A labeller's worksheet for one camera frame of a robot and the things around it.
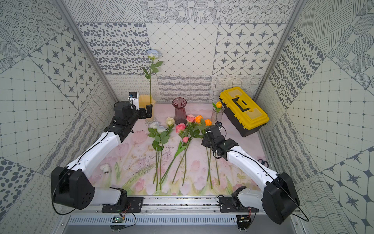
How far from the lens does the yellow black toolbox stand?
0.91m

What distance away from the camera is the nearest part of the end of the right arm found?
582mm

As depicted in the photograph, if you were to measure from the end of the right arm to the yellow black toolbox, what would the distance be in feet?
1.08
